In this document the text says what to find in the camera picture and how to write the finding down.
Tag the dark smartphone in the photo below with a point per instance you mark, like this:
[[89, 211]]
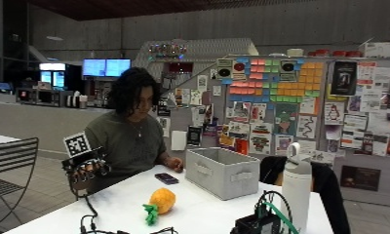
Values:
[[166, 178]]

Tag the grey fabric storage bin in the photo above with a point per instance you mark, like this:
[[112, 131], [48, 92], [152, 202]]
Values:
[[222, 172]]

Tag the cluster of coloured sticky notes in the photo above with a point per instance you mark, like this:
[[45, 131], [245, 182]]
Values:
[[286, 83]]

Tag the the person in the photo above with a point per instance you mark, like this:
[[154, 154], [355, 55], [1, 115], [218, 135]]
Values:
[[121, 143]]

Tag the row of red containers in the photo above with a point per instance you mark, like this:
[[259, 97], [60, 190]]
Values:
[[332, 53]]

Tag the white marker cube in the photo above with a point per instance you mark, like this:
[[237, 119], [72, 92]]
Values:
[[76, 144]]

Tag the lit drinks fridge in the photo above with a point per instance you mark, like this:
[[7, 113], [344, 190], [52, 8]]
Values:
[[52, 76]]

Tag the orange pineapple plush toy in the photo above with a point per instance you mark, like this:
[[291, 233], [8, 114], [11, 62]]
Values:
[[161, 200]]

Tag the white water bottle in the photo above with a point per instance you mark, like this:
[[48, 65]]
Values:
[[295, 191]]

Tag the small counter monitor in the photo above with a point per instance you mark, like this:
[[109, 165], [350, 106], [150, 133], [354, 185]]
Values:
[[1, 85]]

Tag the white cardboard box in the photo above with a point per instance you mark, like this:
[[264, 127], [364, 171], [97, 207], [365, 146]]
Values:
[[377, 49]]

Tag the black metal slatted chair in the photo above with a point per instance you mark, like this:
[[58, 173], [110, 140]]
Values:
[[8, 162]]

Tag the blue wall display screen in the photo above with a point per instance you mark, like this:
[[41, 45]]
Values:
[[117, 67], [93, 67]]

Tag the grey service counter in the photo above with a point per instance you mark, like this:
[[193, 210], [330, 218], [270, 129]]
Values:
[[35, 122]]

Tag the grey notice board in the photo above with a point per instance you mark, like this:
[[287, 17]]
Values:
[[376, 169]]

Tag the white round container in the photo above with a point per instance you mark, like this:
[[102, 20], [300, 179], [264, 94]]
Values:
[[294, 52]]

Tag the group of posters and flyers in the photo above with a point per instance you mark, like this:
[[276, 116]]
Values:
[[359, 113]]

